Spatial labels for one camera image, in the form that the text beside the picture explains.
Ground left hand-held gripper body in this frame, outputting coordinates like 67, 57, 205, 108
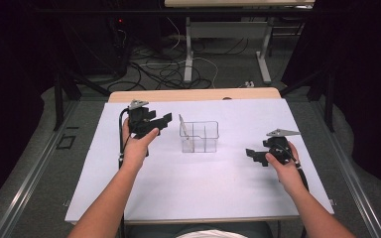
127, 99, 159, 140

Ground black metal stand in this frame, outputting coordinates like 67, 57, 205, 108
53, 62, 112, 132
279, 65, 337, 134

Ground person's white shirt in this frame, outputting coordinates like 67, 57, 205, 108
175, 228, 250, 238

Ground clear plastic divided container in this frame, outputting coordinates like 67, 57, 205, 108
179, 120, 220, 154

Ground dark curtain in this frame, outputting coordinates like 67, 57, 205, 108
0, 0, 58, 220
281, 0, 381, 193

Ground black computer tower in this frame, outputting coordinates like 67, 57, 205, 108
75, 14, 130, 77

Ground white floor cable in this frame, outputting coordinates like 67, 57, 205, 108
165, 16, 220, 89

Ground aluminium floor rail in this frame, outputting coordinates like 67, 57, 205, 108
0, 98, 80, 238
312, 100, 381, 238

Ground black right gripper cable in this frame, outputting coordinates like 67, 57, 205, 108
279, 145, 311, 238

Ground tangle of black floor cables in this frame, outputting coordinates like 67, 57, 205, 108
107, 16, 252, 92

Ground clear white pen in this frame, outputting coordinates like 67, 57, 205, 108
178, 113, 192, 151

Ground white-legged background desk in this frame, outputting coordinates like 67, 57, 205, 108
163, 0, 316, 85

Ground white table cover sheet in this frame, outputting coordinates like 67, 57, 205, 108
63, 97, 334, 223

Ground person's left hand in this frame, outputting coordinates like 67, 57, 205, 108
121, 117, 161, 171

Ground person's dark trousers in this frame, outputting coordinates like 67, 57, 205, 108
125, 221, 276, 238

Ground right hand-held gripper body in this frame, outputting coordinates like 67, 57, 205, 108
262, 128, 302, 166

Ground black frame crossbar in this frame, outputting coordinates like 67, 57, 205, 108
34, 7, 313, 16

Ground person's right hand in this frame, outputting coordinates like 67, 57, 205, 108
265, 141, 309, 198

